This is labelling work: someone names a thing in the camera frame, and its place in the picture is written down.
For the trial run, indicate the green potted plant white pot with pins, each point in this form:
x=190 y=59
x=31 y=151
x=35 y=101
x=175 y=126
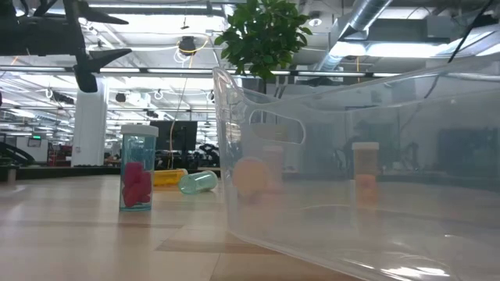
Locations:
x=263 y=35

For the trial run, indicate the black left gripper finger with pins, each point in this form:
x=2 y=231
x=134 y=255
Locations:
x=95 y=15
x=86 y=76

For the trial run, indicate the clear plastic bin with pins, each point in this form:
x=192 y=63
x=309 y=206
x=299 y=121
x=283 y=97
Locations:
x=351 y=242

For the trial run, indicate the yellow pill bottle white cap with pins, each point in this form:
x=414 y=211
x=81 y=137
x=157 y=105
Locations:
x=172 y=177

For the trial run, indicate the silver ventilation duct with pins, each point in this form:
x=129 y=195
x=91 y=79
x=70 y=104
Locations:
x=363 y=15

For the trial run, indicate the white pillar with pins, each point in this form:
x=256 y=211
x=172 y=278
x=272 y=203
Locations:
x=90 y=129

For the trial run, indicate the black ceiling device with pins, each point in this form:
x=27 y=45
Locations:
x=187 y=45

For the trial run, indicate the black background monitor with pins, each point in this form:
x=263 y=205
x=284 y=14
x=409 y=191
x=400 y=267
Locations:
x=183 y=136

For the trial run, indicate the blue bottle pink pills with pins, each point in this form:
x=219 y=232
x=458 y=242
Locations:
x=137 y=183

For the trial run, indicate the black aluminium table frame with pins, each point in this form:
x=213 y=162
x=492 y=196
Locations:
x=70 y=172

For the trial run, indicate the green pill bottle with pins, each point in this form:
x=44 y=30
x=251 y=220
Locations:
x=197 y=182

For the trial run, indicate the wide orange pill bottle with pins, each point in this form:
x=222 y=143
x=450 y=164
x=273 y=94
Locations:
x=251 y=176

